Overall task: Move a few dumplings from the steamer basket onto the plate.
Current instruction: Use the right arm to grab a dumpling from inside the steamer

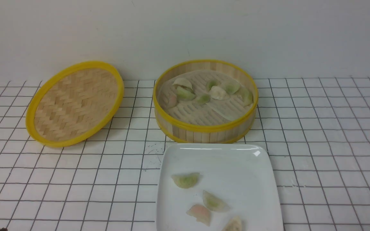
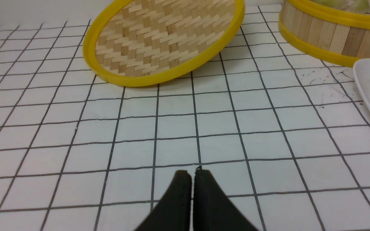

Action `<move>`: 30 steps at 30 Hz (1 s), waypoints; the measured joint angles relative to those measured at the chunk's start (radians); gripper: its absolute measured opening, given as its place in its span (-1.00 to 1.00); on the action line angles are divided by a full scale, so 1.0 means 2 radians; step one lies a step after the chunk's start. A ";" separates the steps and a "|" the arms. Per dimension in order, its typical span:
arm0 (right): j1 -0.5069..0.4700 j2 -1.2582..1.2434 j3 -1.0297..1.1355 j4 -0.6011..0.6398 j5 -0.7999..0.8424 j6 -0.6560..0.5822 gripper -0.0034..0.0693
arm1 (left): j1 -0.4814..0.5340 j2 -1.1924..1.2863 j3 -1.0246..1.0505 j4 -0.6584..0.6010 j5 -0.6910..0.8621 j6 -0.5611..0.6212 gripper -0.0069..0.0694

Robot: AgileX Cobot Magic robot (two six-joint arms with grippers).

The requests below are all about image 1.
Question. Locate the white dumpling steamer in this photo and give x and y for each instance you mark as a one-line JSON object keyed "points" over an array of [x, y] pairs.
{"points": [[218, 93]]}

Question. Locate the green dumpling steamer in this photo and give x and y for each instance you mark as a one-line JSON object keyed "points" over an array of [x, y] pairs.
{"points": [[185, 93], [231, 87], [210, 84]]}

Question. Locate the green dumpling on plate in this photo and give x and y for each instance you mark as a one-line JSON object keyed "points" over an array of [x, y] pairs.
{"points": [[186, 181]]}

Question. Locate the white square plate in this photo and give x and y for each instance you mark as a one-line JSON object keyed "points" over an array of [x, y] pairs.
{"points": [[239, 174]]}

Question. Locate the green dumpling plate centre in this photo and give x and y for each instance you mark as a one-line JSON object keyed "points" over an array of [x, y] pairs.
{"points": [[214, 203]]}

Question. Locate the pink dumpling on plate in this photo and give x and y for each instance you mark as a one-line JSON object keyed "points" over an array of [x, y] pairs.
{"points": [[201, 213]]}

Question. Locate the beige dumpling plate bottom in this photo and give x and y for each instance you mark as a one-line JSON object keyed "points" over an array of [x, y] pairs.
{"points": [[234, 224]]}

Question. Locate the yellow-rimmed bamboo steamer basket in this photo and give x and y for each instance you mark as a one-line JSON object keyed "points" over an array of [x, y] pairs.
{"points": [[188, 133]]}

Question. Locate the pink dumpling in steamer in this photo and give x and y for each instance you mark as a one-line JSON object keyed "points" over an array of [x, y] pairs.
{"points": [[172, 101]]}

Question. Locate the small green dumpling centre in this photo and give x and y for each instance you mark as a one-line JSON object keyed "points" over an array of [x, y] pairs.
{"points": [[203, 99]]}

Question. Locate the white mesh steamer liner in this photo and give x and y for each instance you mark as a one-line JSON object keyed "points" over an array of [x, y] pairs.
{"points": [[215, 112]]}

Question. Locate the white dumpling in steamer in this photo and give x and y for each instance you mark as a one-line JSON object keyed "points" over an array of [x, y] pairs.
{"points": [[183, 82]]}

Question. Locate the green dumpling top steamer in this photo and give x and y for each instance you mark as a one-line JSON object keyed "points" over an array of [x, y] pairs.
{"points": [[210, 84]]}

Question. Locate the green dumpling steamer edge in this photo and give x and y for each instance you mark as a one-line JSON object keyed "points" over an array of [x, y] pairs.
{"points": [[247, 97]]}

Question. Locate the yellow-rimmed bamboo steamer lid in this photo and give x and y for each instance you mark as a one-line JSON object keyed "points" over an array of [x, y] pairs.
{"points": [[74, 104]]}

